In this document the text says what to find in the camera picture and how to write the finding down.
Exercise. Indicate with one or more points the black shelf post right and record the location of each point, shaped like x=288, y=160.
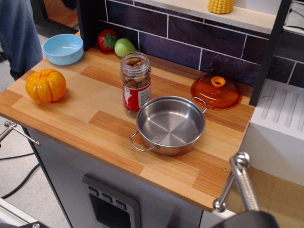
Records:
x=270, y=50

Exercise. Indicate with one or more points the orange transparent pot lid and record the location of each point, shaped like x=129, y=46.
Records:
x=216, y=92

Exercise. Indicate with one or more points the stainless steel pot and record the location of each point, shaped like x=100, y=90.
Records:
x=170, y=125

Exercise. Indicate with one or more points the light blue bowl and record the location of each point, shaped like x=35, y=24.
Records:
x=64, y=49

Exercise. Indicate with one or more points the orange toy pumpkin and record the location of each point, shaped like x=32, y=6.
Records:
x=46, y=86

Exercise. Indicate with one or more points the grey oven control panel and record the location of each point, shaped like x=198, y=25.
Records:
x=112, y=208

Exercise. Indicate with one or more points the yellow toy corn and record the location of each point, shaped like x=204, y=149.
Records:
x=220, y=6

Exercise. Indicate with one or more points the person in blue jeans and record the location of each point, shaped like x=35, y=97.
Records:
x=18, y=36

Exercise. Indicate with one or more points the metal clamp screw left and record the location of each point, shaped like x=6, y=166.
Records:
x=9, y=127

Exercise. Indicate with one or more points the light wooden shelf board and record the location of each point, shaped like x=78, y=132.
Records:
x=238, y=17

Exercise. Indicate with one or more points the almond jar with red label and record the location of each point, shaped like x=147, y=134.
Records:
x=135, y=75

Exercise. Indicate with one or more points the green toy pear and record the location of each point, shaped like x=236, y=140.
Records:
x=124, y=46

